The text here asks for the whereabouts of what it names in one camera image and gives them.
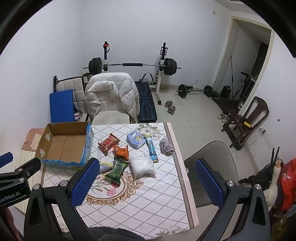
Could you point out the white door frame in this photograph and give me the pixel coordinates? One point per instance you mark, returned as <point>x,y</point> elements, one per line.
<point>229,46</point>

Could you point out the short barbell with black plates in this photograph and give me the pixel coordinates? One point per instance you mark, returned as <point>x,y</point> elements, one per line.
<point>196,92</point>

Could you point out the white goose plush toy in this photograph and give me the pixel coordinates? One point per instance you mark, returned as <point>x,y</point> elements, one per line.
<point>275,176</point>

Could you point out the black weight bench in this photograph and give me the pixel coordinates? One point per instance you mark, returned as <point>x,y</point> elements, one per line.
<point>145,102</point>

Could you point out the red snack packet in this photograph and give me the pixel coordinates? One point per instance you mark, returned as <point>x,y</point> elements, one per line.
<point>108,143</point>

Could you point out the grey office chair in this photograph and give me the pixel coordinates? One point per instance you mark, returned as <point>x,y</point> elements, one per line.
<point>215,153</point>

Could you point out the orange snack packet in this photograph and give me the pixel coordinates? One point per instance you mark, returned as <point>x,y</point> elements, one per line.
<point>120,153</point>

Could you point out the purple cloth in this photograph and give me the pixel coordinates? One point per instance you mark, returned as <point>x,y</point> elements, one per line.
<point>166,147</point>

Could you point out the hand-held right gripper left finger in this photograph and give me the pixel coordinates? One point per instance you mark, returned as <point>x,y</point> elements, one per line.
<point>84,183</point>

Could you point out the blue tube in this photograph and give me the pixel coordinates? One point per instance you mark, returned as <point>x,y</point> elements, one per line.
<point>152,150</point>

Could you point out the green snack packet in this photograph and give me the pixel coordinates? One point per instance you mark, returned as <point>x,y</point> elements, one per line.
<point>116,170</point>

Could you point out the white cotton plastic bag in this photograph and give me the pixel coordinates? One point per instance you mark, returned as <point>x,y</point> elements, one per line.
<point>142,165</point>

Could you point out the grey speckled packet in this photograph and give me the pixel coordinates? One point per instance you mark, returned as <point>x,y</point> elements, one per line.
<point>105,167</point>

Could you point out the white ribbed board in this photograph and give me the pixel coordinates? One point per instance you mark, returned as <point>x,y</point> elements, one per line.
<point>25,157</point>

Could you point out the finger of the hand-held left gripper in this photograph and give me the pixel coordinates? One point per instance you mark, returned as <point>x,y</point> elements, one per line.
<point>5,159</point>
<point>29,165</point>

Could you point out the white power strip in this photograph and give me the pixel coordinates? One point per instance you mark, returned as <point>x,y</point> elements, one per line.
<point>267,139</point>

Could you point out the white puffer jacket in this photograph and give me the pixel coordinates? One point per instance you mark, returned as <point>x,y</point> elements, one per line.
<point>124,92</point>

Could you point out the light blue tissue packet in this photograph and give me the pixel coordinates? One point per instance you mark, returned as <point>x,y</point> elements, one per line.
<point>136,140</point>

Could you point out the pink cardboard sheet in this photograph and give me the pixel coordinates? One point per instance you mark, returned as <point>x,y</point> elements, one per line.
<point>30,139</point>

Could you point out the blue folded mat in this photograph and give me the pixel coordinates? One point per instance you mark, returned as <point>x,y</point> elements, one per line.
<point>61,105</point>

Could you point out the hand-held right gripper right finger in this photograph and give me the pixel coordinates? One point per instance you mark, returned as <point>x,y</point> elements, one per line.
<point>208,183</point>

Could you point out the chrome dumbbell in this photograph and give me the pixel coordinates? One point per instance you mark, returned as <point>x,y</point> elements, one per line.
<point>168,103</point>
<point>171,110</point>

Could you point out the red plastic bag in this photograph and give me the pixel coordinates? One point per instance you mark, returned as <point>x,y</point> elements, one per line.
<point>288,180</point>

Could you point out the white padded chair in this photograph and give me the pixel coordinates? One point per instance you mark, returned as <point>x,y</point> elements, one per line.
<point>111,118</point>
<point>69,84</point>

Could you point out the black router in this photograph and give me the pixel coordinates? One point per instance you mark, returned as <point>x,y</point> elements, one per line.
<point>274,157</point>

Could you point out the cardboard box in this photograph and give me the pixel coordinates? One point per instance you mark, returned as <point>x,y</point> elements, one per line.
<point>62,143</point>

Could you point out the chrome metal object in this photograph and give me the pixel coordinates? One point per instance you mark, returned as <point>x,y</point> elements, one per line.
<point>78,115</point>

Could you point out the black kick scooter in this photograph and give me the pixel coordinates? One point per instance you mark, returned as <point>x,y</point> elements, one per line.
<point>242,85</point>

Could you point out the long barbell with black plates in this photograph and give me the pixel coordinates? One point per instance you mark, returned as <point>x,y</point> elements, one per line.
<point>131,64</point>

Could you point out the white barbell rack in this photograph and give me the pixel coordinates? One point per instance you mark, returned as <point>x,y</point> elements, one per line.
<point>159,78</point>

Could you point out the pair of white shoes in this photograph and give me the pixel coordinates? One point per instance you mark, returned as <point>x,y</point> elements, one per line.
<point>223,117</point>

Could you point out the dark wooden chair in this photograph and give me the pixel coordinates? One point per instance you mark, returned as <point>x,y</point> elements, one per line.
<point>256,111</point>

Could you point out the yellow tool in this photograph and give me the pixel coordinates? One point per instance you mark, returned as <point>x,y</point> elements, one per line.
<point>247,124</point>

